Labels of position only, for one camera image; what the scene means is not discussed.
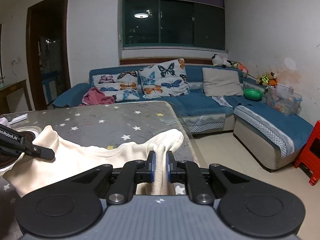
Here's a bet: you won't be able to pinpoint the dark green framed window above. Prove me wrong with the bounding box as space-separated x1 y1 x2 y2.
123 0 225 50

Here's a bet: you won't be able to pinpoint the butterfly pillow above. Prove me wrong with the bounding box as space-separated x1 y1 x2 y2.
139 58 190 99
91 70 140 102

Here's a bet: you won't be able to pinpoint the blue corner sofa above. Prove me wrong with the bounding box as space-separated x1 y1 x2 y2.
53 66 313 172

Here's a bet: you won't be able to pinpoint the left butterfly pillow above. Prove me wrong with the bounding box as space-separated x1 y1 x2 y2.
91 70 140 102

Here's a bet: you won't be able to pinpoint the green round bowl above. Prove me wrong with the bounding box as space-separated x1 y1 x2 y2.
244 88 263 101

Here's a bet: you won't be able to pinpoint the dark wooden door frame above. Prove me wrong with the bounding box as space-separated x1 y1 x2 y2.
25 0 71 111

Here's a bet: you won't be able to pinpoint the clear plastic toy box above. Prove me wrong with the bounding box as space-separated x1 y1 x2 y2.
267 84 303 115

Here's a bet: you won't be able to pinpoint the right butterfly pillow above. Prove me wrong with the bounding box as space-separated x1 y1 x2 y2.
139 58 190 99

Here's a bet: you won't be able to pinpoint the pink crumpled cloth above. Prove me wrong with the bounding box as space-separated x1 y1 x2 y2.
79 87 116 106

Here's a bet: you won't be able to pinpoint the white remote control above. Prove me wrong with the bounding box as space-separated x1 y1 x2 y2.
8 113 28 125

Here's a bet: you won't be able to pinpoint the cream garment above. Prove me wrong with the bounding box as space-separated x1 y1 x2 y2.
3 125 184 197

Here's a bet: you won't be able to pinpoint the grey star tablecloth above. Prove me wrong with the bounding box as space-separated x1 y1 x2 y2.
0 100 208 240

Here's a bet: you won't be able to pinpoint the panda plush toy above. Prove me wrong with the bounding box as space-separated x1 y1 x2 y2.
212 54 238 68

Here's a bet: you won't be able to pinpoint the black induction cooktop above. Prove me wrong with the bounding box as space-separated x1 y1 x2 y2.
1 128 39 169

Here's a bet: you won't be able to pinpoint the red plastic stool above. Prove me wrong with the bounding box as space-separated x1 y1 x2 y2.
293 120 320 186

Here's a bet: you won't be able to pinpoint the dark wooden side table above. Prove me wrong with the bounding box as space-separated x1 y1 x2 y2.
1 77 33 114

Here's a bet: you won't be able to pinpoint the beige plain cushion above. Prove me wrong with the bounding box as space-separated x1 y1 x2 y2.
202 68 243 97

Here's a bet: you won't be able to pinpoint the orange yellow plush toys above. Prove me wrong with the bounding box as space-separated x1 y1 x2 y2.
256 72 277 87

